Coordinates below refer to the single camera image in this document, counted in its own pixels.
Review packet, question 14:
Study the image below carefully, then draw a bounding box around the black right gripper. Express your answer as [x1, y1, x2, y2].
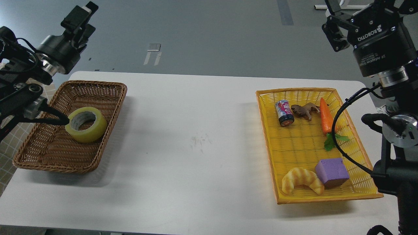
[322, 0, 418, 77]

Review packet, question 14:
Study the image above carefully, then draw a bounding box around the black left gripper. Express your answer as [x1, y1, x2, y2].
[36, 1, 99, 74]

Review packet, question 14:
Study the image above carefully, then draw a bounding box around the yellow tape roll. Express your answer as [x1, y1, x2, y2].
[65, 106, 107, 143]

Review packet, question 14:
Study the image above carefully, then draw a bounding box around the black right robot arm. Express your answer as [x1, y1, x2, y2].
[322, 0, 418, 235]

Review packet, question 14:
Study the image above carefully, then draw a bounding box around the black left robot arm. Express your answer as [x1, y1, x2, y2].
[0, 1, 99, 140]

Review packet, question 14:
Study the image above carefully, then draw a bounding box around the white bar on floor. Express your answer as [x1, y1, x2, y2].
[314, 5, 360, 10]

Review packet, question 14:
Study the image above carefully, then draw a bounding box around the brown toy animal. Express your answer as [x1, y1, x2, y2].
[291, 102, 321, 121]

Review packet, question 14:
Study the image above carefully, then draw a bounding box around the orange toy carrot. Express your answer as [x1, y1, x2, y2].
[320, 98, 336, 151]

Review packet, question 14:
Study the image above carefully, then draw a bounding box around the brown wicker basket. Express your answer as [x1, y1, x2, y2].
[12, 80, 127, 174]

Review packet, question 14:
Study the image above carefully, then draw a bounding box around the yellow plastic basket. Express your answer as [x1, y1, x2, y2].
[256, 87, 383, 204]

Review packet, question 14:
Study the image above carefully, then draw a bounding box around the small soda can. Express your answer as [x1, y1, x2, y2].
[275, 100, 295, 127]

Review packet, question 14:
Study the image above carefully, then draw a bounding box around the beige checkered cloth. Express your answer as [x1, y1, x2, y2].
[0, 79, 57, 196]

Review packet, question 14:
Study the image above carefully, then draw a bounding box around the purple foam cube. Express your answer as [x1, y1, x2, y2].
[315, 158, 349, 188]

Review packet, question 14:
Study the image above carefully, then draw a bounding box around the toy croissant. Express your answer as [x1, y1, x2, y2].
[281, 167, 325, 195]

